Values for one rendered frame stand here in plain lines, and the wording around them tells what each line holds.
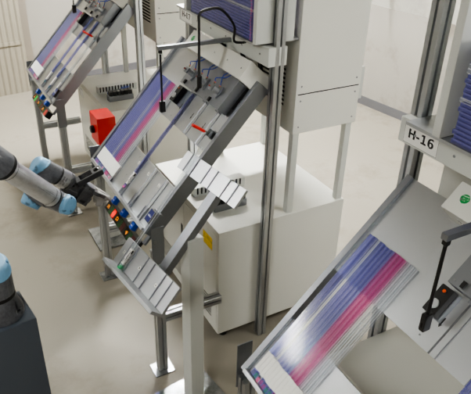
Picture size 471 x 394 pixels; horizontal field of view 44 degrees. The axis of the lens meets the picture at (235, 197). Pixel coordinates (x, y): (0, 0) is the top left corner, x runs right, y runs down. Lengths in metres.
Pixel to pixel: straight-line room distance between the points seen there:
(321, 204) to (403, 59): 2.78
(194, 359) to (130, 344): 0.55
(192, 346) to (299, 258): 0.73
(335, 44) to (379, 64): 3.08
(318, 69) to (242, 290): 1.03
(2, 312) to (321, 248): 1.43
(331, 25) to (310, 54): 0.13
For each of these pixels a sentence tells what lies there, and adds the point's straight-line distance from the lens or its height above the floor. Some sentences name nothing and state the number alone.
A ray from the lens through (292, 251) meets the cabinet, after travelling 2.66.
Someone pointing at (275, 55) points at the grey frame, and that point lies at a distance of 2.12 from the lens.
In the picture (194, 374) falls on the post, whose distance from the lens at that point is 2.38.
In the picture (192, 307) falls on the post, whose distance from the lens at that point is 2.13.
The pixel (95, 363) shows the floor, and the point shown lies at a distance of 2.74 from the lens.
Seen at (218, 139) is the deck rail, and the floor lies 1.05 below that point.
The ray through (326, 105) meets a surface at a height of 1.10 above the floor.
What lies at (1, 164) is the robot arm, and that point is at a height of 1.11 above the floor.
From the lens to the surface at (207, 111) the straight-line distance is 2.30.
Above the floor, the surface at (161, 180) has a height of 0.85.
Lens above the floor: 1.95
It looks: 30 degrees down
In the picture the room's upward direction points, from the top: 2 degrees clockwise
